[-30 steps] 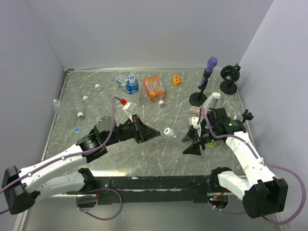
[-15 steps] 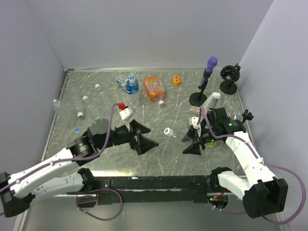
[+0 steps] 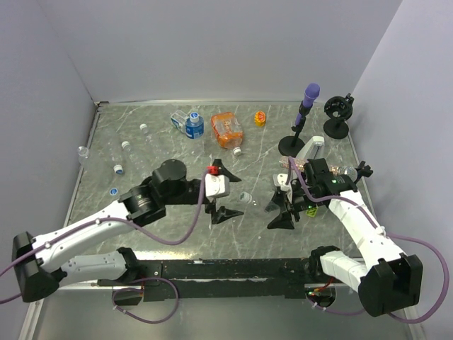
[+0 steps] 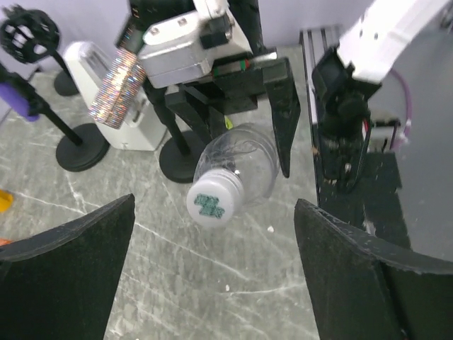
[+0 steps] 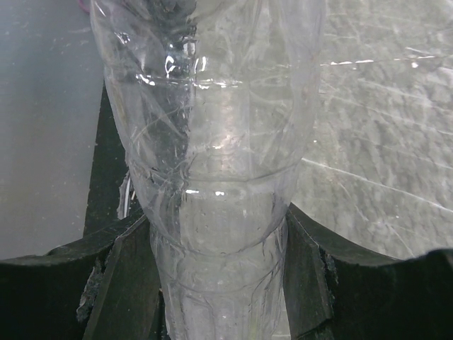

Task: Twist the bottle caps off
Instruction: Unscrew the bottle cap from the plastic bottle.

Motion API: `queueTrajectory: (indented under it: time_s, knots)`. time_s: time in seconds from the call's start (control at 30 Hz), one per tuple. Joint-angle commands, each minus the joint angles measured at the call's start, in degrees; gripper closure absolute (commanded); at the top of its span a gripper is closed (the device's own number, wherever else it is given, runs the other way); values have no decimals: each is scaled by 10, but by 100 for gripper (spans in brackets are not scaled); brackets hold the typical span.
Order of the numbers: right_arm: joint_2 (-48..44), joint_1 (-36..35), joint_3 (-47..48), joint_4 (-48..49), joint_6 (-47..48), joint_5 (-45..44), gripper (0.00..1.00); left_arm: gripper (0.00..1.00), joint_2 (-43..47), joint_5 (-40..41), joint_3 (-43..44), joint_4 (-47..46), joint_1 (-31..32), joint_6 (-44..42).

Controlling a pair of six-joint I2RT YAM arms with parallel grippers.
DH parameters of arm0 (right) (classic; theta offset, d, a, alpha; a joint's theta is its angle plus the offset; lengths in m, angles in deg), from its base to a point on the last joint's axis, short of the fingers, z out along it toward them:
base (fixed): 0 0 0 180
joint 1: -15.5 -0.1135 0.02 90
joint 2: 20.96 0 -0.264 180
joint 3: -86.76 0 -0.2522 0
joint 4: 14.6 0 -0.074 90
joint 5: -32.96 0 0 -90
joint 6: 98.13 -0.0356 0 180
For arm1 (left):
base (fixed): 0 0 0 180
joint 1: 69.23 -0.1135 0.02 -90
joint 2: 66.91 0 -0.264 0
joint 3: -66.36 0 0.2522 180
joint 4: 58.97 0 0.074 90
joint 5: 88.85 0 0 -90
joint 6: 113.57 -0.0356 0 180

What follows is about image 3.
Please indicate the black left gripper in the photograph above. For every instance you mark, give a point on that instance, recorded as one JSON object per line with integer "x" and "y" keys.
{"x": 222, "y": 214}

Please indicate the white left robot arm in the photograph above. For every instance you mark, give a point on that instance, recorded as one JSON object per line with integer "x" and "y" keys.
{"x": 47, "y": 262}

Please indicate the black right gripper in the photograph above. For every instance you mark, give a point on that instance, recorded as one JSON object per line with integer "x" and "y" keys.
{"x": 284, "y": 220}

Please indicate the green toy brick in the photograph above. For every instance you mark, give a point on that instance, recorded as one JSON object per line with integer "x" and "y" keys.
{"x": 312, "y": 212}

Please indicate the black empty microphone stand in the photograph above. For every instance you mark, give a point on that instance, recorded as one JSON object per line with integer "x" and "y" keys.
{"x": 339, "y": 109}

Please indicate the white rectangular device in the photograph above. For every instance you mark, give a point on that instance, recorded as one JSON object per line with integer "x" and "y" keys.
{"x": 313, "y": 149}

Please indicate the clear bottle small white cap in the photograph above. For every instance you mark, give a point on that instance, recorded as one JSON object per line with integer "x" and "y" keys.
{"x": 132, "y": 155}

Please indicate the clear Pocari bottle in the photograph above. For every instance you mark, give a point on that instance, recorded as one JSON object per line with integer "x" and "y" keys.
{"x": 83, "y": 155}

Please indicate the clear bottle front white cap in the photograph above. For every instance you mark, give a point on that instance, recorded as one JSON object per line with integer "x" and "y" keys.
{"x": 258, "y": 204}

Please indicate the blue water bottle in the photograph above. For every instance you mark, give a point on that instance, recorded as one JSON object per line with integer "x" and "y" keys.
{"x": 192, "y": 125}

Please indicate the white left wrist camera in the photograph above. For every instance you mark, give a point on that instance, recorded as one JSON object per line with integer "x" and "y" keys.
{"x": 216, "y": 183}

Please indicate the purple microphone on stand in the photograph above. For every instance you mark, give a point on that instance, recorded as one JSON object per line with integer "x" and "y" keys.
{"x": 292, "y": 145}

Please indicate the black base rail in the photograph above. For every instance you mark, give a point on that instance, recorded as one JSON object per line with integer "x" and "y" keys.
{"x": 223, "y": 278}

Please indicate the yellow orange bottle cap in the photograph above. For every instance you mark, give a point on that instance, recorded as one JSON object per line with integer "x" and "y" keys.
{"x": 260, "y": 118}

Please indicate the clear bottle blue ring cap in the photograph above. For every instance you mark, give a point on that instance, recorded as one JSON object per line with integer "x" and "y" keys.
{"x": 116, "y": 161}

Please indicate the orange plastic bottle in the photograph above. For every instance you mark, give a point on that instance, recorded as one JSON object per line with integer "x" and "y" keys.
{"x": 228, "y": 132}

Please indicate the glitter silver microphone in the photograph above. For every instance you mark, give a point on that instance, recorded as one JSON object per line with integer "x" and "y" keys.
{"x": 336, "y": 170}

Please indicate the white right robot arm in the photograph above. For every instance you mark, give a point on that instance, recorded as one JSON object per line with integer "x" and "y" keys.
{"x": 388, "y": 279}

